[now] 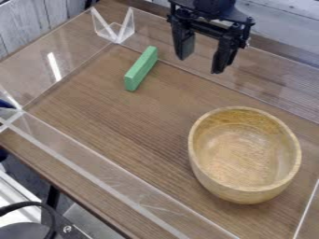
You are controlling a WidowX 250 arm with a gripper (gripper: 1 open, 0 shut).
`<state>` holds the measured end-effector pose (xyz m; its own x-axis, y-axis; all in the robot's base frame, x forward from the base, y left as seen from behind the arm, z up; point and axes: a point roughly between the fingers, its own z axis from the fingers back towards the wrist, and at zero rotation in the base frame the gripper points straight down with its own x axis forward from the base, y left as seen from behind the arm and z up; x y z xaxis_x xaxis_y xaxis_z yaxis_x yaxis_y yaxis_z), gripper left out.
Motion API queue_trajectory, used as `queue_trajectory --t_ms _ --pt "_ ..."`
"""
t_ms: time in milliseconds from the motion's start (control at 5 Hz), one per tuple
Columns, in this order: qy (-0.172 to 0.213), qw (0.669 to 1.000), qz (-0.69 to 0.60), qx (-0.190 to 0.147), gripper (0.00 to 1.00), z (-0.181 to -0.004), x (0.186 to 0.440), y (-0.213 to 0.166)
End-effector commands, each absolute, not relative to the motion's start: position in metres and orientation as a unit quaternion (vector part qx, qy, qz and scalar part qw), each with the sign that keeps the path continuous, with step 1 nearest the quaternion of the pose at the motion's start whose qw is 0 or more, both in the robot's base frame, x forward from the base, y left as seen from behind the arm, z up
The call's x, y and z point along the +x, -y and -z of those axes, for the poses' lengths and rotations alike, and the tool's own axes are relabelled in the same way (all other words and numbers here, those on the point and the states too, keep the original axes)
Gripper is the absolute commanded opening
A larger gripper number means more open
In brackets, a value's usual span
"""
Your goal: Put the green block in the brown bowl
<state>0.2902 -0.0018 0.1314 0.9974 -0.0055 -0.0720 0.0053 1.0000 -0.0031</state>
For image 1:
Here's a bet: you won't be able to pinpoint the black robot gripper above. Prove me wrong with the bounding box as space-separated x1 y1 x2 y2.
167 0 255 74

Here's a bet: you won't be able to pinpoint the green rectangular block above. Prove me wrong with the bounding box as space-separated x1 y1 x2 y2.
124 46 159 91

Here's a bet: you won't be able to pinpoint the light wooden bowl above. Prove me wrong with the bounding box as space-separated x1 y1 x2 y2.
187 106 302 204

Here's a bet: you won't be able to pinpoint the blue object at left edge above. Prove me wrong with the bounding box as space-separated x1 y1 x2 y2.
0 99 16 109

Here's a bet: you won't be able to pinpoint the black table leg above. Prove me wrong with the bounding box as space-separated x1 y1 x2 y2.
47 186 60 209

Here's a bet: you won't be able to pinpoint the clear acrylic enclosure walls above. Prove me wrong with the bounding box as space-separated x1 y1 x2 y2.
0 0 319 239

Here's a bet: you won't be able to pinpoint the black cable loop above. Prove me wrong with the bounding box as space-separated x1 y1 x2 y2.
0 201 57 239

